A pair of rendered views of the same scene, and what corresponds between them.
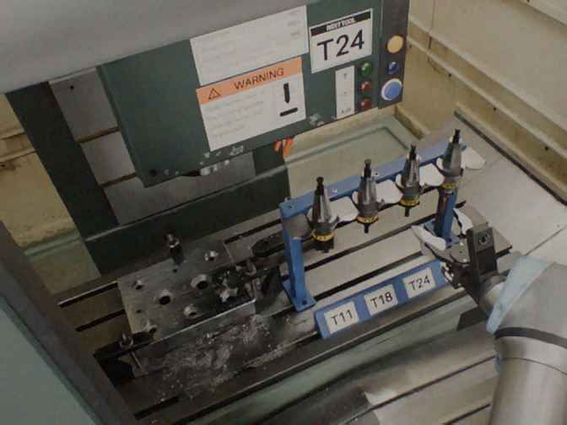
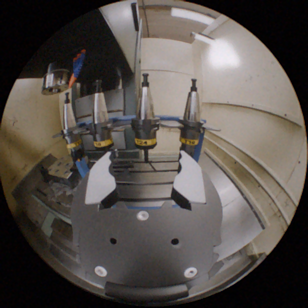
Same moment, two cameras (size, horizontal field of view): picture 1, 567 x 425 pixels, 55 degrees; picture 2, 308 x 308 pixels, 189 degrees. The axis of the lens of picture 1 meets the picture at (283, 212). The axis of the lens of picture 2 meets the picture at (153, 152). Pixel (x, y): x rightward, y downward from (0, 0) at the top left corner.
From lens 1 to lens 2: 112 cm
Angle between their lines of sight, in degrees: 22
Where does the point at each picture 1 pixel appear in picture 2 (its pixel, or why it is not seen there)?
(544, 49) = (235, 119)
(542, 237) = (227, 202)
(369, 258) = (136, 191)
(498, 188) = (214, 178)
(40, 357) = not seen: outside the picture
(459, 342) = not seen: hidden behind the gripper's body
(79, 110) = (78, 108)
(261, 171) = (129, 149)
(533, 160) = (229, 168)
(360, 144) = not seen: hidden behind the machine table
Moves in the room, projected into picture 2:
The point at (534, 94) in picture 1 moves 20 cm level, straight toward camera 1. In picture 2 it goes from (232, 139) to (232, 146)
